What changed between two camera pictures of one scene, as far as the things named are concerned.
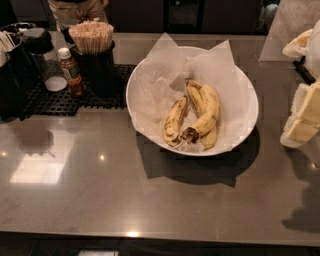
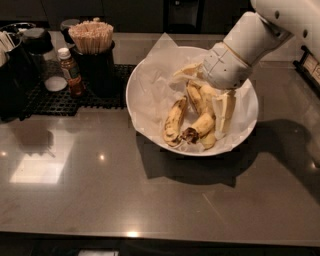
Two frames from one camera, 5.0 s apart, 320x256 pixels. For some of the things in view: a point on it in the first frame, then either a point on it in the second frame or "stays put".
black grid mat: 42,102 stays put
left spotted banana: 171,132 stays put
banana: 210,111 stays put
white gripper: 315,55 -> 224,69
